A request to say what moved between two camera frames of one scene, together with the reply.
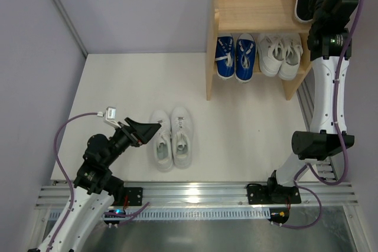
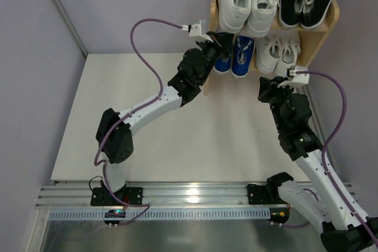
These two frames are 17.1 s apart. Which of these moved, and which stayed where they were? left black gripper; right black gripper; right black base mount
Moved: right black gripper; left black gripper
Stayed: right black base mount
